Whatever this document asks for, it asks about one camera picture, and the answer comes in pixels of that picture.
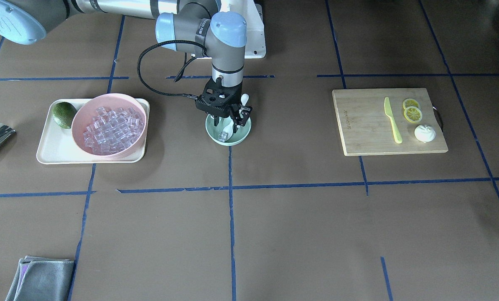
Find mint green bowl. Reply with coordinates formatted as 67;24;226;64
204;115;252;146

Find lemon slice upper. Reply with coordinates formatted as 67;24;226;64
402;98;421;109

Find cream plastic tray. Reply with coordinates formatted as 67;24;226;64
36;98;148;165

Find bamboo cutting board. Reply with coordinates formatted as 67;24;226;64
332;88;448;156

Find white steamed bun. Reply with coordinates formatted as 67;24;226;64
414;125;436;143

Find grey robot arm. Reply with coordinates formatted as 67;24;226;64
0;0;252;131

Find lemon slice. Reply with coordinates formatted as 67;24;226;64
404;106;423;123
402;98;421;109

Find green lime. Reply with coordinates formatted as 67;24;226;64
51;102;78;129

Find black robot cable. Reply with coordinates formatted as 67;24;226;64
137;40;208;99

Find folded grey cloth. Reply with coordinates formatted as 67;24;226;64
5;255;74;301

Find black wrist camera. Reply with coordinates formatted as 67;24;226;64
195;85;235;118

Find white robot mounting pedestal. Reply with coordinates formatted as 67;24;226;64
220;0;267;59

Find yellow plastic knife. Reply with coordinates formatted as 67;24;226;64
384;97;403;144

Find clear ice cubes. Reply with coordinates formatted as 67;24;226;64
83;106;145;156

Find white plastic spoon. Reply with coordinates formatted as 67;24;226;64
222;94;249;141

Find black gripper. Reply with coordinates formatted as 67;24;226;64
210;77;253;127

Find pink bowl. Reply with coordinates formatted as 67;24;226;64
71;93;150;158

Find lemon slice lower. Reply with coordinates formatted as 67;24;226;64
404;106;423;123

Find single clear ice cube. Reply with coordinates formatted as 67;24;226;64
218;131;230;142

